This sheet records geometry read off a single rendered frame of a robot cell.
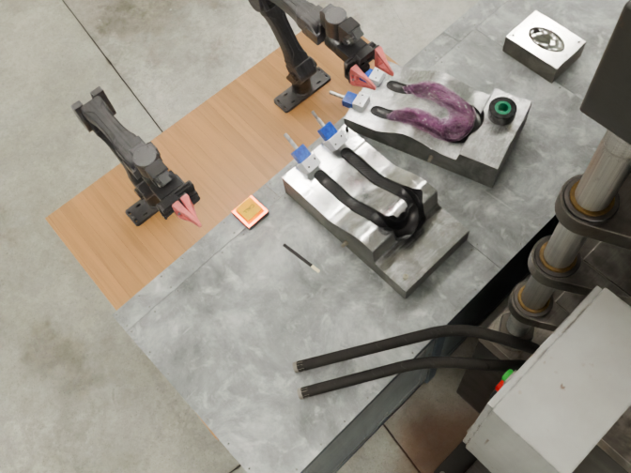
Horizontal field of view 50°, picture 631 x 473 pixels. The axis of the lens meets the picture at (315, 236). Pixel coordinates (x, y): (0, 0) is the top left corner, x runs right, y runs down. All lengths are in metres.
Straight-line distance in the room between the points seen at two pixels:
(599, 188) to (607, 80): 0.28
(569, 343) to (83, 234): 1.50
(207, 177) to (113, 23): 1.83
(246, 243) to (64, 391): 1.21
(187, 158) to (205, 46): 1.44
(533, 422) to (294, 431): 0.82
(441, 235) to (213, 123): 0.84
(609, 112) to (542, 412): 0.49
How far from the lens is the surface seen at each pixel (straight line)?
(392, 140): 2.10
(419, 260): 1.90
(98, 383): 2.89
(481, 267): 1.97
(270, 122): 2.23
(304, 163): 1.97
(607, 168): 1.12
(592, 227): 1.24
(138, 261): 2.09
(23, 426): 2.98
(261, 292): 1.95
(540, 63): 2.31
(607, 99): 0.96
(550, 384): 1.19
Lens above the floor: 2.60
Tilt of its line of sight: 64 degrees down
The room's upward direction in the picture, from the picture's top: 12 degrees counter-clockwise
